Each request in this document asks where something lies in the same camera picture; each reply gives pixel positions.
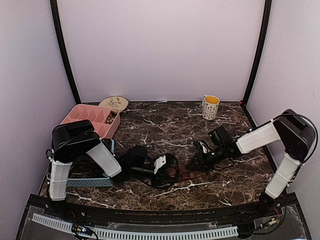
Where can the beige floral plate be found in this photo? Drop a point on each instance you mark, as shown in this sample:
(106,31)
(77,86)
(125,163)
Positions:
(115,102)

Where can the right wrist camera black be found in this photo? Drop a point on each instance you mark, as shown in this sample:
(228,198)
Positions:
(221,138)

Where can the blue perforated plastic basket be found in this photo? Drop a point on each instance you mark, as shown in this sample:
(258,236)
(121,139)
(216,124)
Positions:
(95,151)

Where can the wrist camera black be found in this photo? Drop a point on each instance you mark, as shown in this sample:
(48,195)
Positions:
(137,156)
(221,138)

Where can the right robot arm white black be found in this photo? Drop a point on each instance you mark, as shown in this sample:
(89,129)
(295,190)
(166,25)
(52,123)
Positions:
(290,137)

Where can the pink divided organizer tray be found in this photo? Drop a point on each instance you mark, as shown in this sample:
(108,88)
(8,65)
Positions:
(96,115)

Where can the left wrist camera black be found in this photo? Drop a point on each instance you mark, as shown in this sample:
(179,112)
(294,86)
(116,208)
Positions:
(137,156)

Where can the rolled tie in tray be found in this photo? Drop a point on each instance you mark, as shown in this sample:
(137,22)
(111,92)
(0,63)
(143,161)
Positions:
(111,118)

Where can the white slotted cable duct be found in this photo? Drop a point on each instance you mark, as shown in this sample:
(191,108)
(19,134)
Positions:
(108,234)

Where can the white mug yellow inside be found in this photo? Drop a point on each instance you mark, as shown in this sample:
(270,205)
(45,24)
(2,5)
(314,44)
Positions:
(210,106)

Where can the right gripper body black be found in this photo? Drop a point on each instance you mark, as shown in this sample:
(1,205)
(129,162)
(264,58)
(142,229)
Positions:
(209,162)

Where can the black frame post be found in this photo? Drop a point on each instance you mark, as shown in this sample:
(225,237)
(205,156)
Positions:
(258,52)
(63,50)

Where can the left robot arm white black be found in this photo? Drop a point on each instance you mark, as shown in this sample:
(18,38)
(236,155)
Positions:
(62,137)

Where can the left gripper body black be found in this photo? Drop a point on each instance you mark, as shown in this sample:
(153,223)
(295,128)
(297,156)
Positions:
(138,172)

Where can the brown red patterned tie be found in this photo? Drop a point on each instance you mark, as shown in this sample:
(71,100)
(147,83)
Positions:
(181,173)

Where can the left black frame post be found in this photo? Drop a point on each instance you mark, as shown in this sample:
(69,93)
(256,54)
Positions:
(63,50)

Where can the black front rail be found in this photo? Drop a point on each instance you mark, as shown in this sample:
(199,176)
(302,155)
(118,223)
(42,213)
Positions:
(91,215)

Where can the right black frame post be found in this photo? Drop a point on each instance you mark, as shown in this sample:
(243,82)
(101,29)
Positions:
(258,52)

